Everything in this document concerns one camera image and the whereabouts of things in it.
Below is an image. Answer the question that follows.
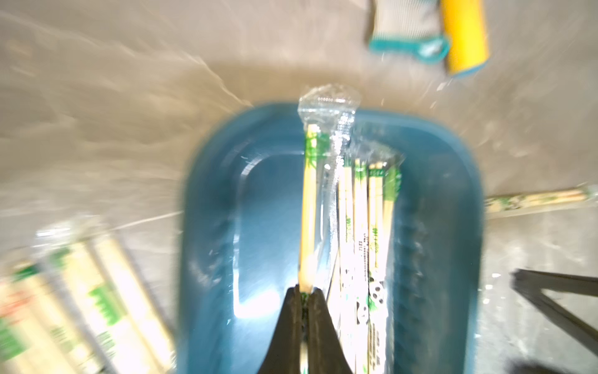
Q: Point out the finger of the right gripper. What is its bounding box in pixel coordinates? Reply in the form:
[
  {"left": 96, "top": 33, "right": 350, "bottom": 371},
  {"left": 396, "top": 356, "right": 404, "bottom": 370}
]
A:
[{"left": 512, "top": 269, "right": 597, "bottom": 356}]

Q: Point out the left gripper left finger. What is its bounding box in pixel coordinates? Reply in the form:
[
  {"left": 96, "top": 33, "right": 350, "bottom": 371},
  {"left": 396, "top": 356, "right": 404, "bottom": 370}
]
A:
[{"left": 258, "top": 285, "right": 303, "bottom": 374}]

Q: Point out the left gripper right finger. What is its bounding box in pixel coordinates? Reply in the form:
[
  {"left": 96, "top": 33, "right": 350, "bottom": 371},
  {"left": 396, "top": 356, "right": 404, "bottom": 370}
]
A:
[{"left": 307, "top": 288, "right": 352, "bottom": 374}]

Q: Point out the chopsticks panda crosswise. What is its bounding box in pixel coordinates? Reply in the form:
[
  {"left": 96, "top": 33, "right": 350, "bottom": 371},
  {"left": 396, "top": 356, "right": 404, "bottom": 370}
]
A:
[{"left": 484, "top": 185, "right": 597, "bottom": 219}]

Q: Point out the teal plastic storage box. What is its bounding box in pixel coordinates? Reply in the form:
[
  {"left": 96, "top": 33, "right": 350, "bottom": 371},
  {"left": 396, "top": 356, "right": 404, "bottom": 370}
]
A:
[{"left": 176, "top": 102, "right": 485, "bottom": 374}]

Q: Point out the chopsticks green band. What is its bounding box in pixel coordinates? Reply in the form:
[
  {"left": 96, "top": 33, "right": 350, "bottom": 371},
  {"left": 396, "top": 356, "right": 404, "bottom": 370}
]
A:
[{"left": 36, "top": 216, "right": 176, "bottom": 373}]

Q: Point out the chopsticks box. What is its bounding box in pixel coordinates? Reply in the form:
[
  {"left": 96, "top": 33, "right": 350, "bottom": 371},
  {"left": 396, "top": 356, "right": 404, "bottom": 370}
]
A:
[{"left": 297, "top": 84, "right": 361, "bottom": 373}]

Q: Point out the chopsticks green label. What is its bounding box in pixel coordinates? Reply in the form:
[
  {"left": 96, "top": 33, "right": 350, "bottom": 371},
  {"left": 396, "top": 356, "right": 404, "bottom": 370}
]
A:
[{"left": 1, "top": 262, "right": 105, "bottom": 373}]

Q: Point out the chopstick pile in box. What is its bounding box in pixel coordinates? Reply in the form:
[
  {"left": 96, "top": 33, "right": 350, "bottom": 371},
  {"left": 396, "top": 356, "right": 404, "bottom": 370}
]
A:
[{"left": 330, "top": 140, "right": 403, "bottom": 373}]

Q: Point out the yellow toy shovel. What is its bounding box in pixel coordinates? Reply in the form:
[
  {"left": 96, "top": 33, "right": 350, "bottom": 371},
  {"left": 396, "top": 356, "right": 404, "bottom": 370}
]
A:
[{"left": 440, "top": 0, "right": 491, "bottom": 76}]

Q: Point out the green garden glove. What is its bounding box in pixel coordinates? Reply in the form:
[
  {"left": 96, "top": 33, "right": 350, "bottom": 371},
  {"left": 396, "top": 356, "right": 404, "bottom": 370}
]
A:
[{"left": 368, "top": 0, "right": 451, "bottom": 64}]

